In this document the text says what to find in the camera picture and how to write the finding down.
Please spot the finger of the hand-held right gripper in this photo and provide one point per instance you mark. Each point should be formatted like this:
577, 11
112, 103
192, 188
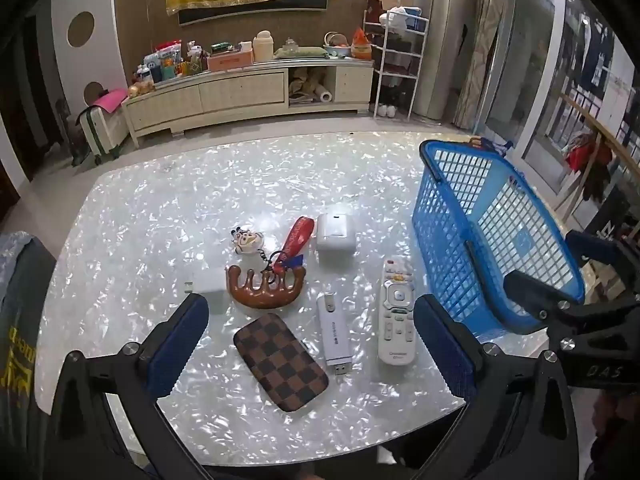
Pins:
587, 249
530, 290

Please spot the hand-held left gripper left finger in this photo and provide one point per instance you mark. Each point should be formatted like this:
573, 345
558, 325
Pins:
180, 345

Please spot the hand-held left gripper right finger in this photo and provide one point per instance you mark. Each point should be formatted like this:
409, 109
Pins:
440, 340

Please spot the blue plastic basket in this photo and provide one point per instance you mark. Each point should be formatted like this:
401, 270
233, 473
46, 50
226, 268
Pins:
505, 321

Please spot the white charger plug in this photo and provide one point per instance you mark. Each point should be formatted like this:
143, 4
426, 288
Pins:
207, 282

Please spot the brown wooden comb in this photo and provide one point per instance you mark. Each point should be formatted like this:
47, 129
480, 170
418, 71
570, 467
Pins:
265, 300

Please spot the brown checkered case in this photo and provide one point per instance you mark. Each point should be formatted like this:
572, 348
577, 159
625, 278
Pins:
280, 362

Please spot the white usb dongle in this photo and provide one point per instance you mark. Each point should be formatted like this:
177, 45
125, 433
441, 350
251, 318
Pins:
332, 332

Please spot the white remote control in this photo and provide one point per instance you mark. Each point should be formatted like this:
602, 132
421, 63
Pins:
397, 330

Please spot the dark hanging gloves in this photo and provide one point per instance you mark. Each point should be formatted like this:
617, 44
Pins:
598, 177

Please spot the red hanging cloth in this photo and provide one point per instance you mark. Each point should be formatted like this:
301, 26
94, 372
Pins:
580, 152

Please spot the blue striped cloth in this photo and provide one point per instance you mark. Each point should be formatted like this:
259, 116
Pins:
492, 145

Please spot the white earbuds case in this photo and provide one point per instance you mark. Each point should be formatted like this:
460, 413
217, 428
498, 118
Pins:
335, 232

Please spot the person's dark printed garment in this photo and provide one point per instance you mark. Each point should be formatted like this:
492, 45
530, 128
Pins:
20, 335

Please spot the pair of white shoes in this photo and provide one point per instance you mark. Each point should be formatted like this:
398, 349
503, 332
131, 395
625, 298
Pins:
387, 110

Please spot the beige curtain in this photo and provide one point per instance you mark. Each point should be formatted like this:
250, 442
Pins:
485, 35

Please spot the pink folder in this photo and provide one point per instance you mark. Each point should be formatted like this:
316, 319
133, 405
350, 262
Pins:
111, 99

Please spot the white standing air conditioner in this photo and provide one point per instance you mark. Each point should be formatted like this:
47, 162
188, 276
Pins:
445, 35

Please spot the cream tv cabinet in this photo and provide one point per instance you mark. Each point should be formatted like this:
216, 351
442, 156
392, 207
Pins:
240, 92

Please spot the white metal shelf rack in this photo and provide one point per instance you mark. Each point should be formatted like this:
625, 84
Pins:
400, 53

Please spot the white paper roll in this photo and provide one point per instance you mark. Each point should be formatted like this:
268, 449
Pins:
325, 95

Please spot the pile of colourful packets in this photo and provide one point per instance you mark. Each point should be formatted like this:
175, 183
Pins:
167, 62

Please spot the orange box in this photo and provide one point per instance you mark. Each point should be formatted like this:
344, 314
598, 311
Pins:
227, 62

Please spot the orange bag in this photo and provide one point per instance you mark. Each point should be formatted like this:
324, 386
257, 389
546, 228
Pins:
361, 44

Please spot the white plastic bag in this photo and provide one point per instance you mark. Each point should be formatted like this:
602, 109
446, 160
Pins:
395, 19

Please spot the cream thermos jug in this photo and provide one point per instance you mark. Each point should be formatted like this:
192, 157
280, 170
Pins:
261, 46

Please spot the wicker basket with bowl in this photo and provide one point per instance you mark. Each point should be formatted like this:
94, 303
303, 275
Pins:
337, 44

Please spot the cardboard box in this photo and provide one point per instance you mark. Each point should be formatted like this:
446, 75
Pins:
377, 7

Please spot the black television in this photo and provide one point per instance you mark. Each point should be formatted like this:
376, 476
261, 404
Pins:
240, 11

